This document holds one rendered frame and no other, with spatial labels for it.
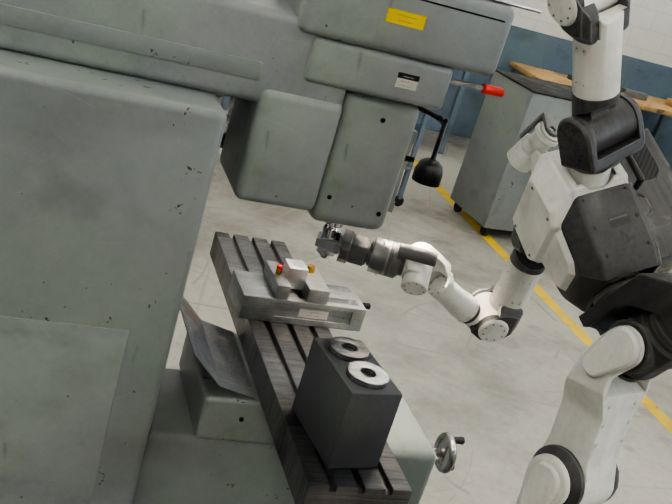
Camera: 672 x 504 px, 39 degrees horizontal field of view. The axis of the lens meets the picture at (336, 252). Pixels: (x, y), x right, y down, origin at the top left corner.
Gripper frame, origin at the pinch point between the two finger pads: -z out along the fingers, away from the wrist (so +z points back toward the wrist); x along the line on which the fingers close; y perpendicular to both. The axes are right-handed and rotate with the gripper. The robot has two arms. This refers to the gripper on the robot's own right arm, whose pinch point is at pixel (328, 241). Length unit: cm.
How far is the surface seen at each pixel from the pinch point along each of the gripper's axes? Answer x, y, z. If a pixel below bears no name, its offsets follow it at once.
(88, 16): 36, -44, -56
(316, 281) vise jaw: -16.5, 18.3, -0.7
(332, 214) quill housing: 11.1, -10.7, -0.6
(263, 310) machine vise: -5.9, 25.9, -11.6
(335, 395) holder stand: 45.5, 15.3, 11.1
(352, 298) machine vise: -22.0, 22.4, 10.1
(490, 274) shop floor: -360, 124, 98
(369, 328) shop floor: -225, 123, 27
